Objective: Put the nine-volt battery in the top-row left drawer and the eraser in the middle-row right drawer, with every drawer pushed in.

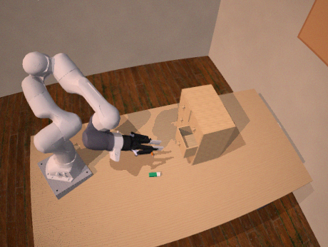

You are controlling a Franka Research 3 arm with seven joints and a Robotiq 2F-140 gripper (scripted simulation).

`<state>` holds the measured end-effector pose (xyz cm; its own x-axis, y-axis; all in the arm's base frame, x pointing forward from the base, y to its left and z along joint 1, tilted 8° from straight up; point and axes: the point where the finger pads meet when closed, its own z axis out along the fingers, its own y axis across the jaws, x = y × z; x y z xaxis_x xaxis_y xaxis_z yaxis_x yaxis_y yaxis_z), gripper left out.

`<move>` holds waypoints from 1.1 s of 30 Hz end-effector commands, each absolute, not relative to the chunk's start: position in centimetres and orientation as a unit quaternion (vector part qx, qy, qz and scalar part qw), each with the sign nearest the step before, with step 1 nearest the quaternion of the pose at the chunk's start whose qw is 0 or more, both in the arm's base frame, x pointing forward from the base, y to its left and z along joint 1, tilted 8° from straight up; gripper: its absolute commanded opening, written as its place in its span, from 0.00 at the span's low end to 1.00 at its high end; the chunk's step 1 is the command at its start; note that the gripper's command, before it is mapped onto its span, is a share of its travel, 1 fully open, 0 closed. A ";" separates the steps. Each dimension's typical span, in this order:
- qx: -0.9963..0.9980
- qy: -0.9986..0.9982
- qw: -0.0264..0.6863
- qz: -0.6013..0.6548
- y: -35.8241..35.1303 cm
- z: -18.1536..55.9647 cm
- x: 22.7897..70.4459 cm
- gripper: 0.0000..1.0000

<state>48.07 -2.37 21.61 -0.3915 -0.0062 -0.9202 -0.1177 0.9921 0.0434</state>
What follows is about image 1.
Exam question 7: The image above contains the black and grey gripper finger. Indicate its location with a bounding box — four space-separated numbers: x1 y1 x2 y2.
129 131 162 145
132 142 164 156

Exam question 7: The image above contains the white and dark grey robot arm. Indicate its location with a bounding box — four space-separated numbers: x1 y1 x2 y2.
21 51 123 182

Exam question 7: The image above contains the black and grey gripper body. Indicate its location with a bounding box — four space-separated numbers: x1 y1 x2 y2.
121 135 138 151

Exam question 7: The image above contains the small wooden chest of drawers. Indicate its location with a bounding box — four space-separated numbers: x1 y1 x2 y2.
181 84 235 165

